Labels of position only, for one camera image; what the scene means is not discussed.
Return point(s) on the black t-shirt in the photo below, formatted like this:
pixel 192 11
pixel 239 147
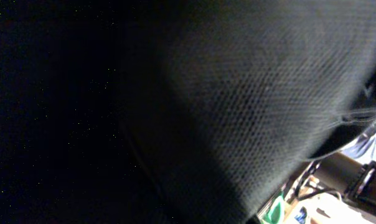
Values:
pixel 174 111

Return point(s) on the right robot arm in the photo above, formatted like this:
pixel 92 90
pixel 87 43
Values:
pixel 353 183

